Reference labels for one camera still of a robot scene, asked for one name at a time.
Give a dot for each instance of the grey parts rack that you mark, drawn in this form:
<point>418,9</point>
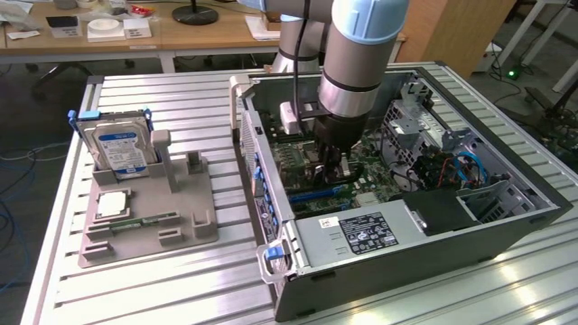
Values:
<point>190,193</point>

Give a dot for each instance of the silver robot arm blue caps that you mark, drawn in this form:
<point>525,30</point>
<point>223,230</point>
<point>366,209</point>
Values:
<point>353,57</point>

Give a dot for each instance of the silver drive cage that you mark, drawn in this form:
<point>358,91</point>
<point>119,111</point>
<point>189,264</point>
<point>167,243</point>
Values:
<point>406,127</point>

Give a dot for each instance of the open black PC case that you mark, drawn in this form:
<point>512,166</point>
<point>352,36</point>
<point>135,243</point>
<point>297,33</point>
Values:
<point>406,264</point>

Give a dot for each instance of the brown cardboard box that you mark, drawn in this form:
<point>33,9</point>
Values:
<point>271,20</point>

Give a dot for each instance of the plain white box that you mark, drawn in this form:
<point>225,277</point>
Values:
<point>137,28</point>

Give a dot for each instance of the wooden desk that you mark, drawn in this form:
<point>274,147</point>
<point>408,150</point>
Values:
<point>203,37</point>

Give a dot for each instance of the red packet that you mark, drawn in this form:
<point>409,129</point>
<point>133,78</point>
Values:
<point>141,11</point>

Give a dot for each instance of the blue expansion slot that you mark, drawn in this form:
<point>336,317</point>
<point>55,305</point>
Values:
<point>308,198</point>

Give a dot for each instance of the white box with black top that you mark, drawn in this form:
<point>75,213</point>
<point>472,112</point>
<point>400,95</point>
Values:
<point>65,27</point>

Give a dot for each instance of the green motherboard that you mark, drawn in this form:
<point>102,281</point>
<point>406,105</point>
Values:
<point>374,189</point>

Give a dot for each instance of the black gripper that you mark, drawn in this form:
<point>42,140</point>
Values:
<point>341,132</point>

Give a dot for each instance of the black plastic shroud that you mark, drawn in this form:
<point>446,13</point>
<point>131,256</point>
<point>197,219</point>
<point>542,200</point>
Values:
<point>440,211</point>

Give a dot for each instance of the black round monitor base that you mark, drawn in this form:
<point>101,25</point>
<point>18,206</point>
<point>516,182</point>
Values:
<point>195,15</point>

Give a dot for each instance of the white paper stack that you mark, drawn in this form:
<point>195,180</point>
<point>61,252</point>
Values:
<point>262,32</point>

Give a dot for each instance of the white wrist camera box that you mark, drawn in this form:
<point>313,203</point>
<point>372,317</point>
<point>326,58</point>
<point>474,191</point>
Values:
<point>289,118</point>

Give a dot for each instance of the silver CPU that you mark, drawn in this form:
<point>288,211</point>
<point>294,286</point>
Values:
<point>113,204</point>

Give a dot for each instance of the white table frame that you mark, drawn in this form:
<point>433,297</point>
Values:
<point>520,34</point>

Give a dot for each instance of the grey power supply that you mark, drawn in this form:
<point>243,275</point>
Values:
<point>334,237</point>

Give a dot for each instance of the hard disk in blue carrier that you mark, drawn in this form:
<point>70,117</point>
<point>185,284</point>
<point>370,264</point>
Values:
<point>119,149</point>

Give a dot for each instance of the white box with round hollow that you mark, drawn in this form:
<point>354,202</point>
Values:
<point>105,32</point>

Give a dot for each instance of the wooden cabinet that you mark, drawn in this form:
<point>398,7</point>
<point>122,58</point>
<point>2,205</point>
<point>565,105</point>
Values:
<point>456,34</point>

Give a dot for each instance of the black chair base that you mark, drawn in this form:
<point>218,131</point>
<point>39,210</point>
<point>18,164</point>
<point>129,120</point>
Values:
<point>59,72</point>

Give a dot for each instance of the white paper label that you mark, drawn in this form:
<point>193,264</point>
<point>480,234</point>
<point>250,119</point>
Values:
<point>23,34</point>

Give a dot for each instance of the blue case latch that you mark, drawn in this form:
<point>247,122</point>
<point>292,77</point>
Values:
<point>274,253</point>

